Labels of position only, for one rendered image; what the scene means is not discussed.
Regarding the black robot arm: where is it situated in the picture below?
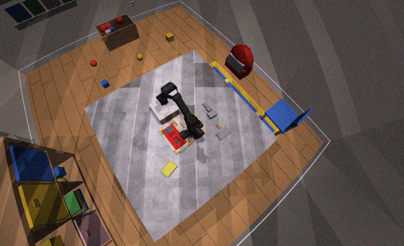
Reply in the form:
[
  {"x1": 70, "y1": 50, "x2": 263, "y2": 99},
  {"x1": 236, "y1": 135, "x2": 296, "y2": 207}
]
[{"x1": 156, "y1": 82, "x2": 204, "y2": 140}]

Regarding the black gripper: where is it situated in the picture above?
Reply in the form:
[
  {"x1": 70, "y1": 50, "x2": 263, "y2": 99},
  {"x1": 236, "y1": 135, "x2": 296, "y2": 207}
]
[{"x1": 179, "y1": 120, "x2": 203, "y2": 140}]

